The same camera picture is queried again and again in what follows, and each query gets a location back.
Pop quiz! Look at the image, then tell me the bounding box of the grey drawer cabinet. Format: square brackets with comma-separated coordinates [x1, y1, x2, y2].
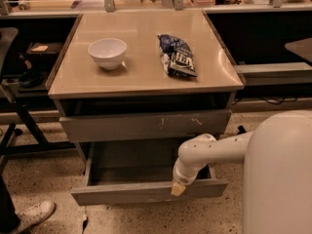
[44, 9, 246, 148]

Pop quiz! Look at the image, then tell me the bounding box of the black desk frame left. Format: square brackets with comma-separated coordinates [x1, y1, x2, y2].
[0, 26, 78, 158]

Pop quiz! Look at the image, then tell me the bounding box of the white sneaker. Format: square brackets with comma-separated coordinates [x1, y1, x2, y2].
[10, 201, 56, 234]

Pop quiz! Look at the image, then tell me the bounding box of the black trouser leg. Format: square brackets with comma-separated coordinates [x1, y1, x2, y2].
[0, 176, 20, 233]

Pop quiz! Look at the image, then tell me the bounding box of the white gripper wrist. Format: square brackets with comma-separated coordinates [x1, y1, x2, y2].
[171, 158, 201, 197]

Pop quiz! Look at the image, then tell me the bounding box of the blue chip bag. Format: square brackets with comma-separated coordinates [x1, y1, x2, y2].
[158, 34, 197, 77]

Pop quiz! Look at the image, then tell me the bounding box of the grey top drawer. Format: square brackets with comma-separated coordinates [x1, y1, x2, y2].
[60, 109, 231, 142]

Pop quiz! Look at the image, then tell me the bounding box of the white bowl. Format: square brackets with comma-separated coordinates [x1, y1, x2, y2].
[88, 38, 127, 70]

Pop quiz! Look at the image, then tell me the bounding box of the floor cable with plug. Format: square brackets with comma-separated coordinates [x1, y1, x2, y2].
[81, 213, 90, 234]

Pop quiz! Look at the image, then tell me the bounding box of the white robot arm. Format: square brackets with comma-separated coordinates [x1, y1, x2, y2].
[172, 110, 312, 234]

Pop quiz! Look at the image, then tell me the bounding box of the dark shelf box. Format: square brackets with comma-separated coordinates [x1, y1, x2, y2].
[26, 42, 62, 62]

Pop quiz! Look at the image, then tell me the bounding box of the grey drawer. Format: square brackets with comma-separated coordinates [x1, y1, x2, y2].
[60, 109, 231, 142]
[71, 138, 227, 206]

